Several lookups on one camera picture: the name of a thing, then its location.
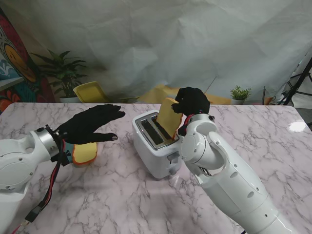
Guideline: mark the large leafy potted plant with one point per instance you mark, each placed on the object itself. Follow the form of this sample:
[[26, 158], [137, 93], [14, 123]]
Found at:
[[64, 73]]

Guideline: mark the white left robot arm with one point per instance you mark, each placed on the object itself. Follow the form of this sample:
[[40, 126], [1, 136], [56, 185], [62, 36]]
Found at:
[[19, 156]]

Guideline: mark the black tripod stand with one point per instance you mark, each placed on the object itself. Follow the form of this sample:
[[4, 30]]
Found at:
[[301, 78]]

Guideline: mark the white backdrop sheet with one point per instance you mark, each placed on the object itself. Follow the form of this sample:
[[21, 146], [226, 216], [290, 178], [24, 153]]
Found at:
[[156, 36]]

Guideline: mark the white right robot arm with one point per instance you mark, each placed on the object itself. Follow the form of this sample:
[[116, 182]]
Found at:
[[231, 185]]

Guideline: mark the white two-slot toaster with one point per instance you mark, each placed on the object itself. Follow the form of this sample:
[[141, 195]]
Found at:
[[151, 161]]

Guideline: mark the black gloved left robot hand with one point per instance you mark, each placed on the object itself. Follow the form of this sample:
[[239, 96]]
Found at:
[[90, 122]]

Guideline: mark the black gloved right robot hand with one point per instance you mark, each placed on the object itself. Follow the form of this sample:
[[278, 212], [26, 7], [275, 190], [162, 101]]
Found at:
[[195, 102]]

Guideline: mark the yellow toy toast slice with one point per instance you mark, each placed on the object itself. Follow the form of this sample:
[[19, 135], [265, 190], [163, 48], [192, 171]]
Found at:
[[168, 117], [85, 151]]

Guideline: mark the open silver laptop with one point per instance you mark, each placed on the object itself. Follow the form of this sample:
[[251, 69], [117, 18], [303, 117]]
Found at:
[[210, 85]]

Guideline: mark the small green potted plant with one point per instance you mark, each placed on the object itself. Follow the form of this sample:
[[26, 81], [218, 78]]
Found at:
[[240, 93]]

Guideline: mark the colourful mural banner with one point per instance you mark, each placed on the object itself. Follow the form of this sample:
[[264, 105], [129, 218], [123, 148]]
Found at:
[[14, 56]]

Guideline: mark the thin dark upright panel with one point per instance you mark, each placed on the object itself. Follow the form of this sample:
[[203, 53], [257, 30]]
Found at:
[[264, 95]]

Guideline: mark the yellow table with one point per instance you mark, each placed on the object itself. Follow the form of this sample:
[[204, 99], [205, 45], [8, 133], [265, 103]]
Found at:
[[156, 93]]

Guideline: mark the yellow plastic chair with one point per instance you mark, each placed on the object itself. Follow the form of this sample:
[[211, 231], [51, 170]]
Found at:
[[90, 92]]

